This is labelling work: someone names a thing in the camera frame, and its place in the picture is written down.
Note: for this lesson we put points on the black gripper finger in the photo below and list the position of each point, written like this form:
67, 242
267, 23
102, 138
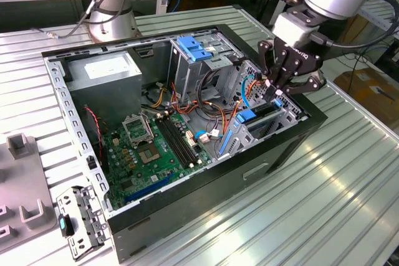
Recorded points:
271, 66
308, 84

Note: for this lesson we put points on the hard disk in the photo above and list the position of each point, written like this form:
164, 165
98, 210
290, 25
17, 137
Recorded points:
265, 111

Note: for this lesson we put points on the grey metal disk bay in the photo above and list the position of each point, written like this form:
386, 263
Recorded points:
290, 117

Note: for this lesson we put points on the brown cardboard box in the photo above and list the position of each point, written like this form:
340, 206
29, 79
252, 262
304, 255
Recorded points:
364, 91

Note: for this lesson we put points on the blue plastic drive latch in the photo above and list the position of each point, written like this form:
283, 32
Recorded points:
193, 49

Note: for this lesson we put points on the metal slat side table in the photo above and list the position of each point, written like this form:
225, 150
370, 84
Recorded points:
378, 18

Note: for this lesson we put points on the grey optical drive cage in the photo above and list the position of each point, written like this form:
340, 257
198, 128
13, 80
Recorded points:
184, 76

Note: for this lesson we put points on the black RAM slot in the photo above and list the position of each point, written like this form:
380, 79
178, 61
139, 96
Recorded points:
180, 138
170, 141

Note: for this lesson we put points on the green motherboard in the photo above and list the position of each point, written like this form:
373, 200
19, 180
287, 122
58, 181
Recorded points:
165, 160

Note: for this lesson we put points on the CPU socket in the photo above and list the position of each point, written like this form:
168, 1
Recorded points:
149, 154

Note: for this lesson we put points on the black PC case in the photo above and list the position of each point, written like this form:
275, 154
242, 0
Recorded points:
202, 203

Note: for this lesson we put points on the grey power supply unit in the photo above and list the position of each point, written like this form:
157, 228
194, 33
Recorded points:
103, 97

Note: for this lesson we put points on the blue expansion slot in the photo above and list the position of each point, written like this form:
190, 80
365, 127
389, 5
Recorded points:
149, 188

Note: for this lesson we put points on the black case fan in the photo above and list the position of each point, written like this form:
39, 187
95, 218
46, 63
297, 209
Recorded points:
92, 129

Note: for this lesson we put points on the black rear case clip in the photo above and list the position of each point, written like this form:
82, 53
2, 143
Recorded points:
90, 162

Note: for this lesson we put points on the grey parts rack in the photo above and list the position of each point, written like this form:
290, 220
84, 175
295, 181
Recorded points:
22, 185

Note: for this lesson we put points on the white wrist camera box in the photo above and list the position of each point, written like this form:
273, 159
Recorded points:
293, 30

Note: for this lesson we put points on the metal rear slot bracket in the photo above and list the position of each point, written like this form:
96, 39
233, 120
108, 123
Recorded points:
90, 216

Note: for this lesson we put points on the black teal bracket latch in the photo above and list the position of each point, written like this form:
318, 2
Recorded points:
64, 225

